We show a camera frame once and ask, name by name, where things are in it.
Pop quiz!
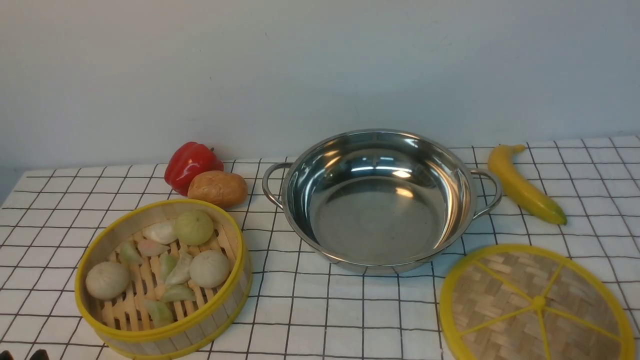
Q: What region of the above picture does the green dumpling upper left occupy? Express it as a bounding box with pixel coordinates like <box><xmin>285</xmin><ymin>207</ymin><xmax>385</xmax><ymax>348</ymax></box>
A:
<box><xmin>118</xmin><ymin>240</ymin><xmax>144</xmax><ymax>265</ymax></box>

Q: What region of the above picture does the white round bun left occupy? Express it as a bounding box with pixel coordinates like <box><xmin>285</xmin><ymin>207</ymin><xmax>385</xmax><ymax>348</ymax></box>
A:
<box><xmin>85</xmin><ymin>261</ymin><xmax>131</xmax><ymax>301</ymax></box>

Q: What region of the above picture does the white round bun right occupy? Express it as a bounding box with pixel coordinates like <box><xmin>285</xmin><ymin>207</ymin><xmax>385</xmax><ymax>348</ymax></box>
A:
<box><xmin>189</xmin><ymin>250</ymin><xmax>231</xmax><ymax>289</ymax></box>

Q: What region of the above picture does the pink dumpling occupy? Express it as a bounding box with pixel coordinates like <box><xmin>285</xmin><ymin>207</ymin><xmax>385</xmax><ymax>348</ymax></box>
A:
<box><xmin>137</xmin><ymin>238</ymin><xmax>170</xmax><ymax>257</ymax></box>

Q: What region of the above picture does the white checkered tablecloth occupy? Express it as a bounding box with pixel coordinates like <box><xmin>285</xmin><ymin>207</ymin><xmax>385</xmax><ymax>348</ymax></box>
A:
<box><xmin>0</xmin><ymin>136</ymin><xmax>639</xmax><ymax>360</ymax></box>

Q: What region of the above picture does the green dumpling bottom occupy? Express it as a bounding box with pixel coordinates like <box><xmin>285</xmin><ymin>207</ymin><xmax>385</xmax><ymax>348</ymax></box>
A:
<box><xmin>144</xmin><ymin>300</ymin><xmax>175</xmax><ymax>329</ymax></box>

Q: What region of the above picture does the green dumpling lower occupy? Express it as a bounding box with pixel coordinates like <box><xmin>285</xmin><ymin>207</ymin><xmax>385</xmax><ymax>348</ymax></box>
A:
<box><xmin>160</xmin><ymin>284</ymin><xmax>196</xmax><ymax>303</ymax></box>

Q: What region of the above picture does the red bell pepper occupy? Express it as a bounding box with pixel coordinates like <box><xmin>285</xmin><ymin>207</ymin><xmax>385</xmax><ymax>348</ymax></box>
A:
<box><xmin>164</xmin><ymin>141</ymin><xmax>225</xmax><ymax>197</ymax></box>

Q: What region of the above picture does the yellow banana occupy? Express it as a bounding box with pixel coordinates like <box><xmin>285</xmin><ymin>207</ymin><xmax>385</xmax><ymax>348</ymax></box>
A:
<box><xmin>487</xmin><ymin>145</ymin><xmax>568</xmax><ymax>226</ymax></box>

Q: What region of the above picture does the white round bun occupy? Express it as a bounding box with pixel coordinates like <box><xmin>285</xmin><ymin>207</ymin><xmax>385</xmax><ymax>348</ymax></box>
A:
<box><xmin>85</xmin><ymin>261</ymin><xmax>131</xmax><ymax>301</ymax></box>
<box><xmin>189</xmin><ymin>250</ymin><xmax>231</xmax><ymax>289</ymax></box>

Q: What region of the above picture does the yellow woven bamboo steamer lid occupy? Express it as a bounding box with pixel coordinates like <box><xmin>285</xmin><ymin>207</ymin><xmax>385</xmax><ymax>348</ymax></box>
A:
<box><xmin>439</xmin><ymin>244</ymin><xmax>638</xmax><ymax>360</ymax></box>

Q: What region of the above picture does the stainless steel two-handled pot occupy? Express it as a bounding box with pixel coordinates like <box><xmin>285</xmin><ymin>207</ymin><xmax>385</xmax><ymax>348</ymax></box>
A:
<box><xmin>262</xmin><ymin>129</ymin><xmax>503</xmax><ymax>276</ymax></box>

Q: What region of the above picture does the brown potato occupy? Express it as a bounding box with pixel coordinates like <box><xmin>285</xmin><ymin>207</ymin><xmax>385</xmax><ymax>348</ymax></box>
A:
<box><xmin>187</xmin><ymin>170</ymin><xmax>249</xmax><ymax>208</ymax></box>

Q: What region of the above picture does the green dumpling centre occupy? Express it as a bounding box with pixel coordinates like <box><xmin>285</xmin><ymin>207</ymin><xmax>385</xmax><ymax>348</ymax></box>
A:
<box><xmin>158</xmin><ymin>252</ymin><xmax>179</xmax><ymax>283</ymax></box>

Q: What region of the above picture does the pale white dumpling centre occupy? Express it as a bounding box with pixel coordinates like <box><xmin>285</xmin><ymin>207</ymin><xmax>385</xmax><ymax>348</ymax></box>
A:
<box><xmin>164</xmin><ymin>251</ymin><xmax>194</xmax><ymax>286</ymax></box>

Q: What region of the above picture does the yellow-rimmed bamboo steamer basket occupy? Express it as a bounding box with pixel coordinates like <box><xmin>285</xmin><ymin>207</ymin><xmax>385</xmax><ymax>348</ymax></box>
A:
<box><xmin>74</xmin><ymin>198</ymin><xmax>252</xmax><ymax>360</ymax></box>

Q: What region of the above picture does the green dumpling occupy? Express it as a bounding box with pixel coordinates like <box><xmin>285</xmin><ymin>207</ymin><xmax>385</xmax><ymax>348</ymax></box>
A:
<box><xmin>144</xmin><ymin>300</ymin><xmax>175</xmax><ymax>329</ymax></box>
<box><xmin>160</xmin><ymin>284</ymin><xmax>196</xmax><ymax>303</ymax></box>
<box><xmin>158</xmin><ymin>252</ymin><xmax>179</xmax><ymax>283</ymax></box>
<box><xmin>118</xmin><ymin>240</ymin><xmax>144</xmax><ymax>265</ymax></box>

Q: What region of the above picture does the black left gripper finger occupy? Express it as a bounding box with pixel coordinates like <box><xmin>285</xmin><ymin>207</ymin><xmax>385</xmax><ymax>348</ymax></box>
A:
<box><xmin>0</xmin><ymin>351</ymin><xmax>14</xmax><ymax>360</ymax></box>
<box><xmin>29</xmin><ymin>349</ymin><xmax>50</xmax><ymax>360</ymax></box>

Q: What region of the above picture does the green round bun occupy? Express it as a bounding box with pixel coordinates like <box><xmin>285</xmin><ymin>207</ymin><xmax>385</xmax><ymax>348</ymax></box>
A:
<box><xmin>173</xmin><ymin>210</ymin><xmax>215</xmax><ymax>246</ymax></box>

